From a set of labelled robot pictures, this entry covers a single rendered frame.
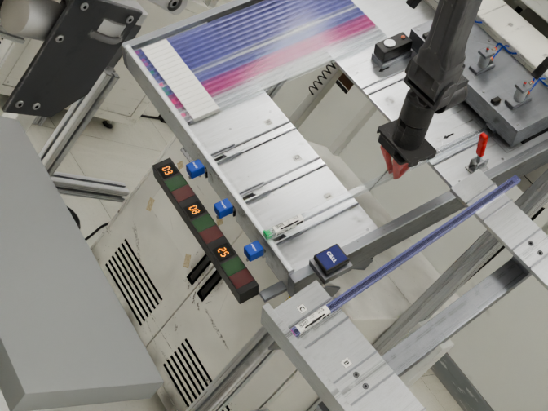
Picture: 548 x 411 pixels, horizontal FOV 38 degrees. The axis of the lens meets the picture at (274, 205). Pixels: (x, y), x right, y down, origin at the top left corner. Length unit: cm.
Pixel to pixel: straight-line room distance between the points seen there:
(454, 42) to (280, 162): 46
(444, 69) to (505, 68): 44
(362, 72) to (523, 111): 35
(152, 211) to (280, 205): 66
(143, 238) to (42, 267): 90
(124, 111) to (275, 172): 160
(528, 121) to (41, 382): 104
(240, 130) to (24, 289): 63
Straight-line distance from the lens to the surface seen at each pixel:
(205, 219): 150
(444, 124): 169
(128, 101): 307
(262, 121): 164
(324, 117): 382
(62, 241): 132
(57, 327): 116
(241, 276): 144
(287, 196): 152
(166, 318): 205
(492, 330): 335
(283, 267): 142
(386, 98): 171
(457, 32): 127
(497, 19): 182
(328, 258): 140
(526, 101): 168
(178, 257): 203
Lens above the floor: 131
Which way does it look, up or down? 21 degrees down
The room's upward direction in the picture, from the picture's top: 40 degrees clockwise
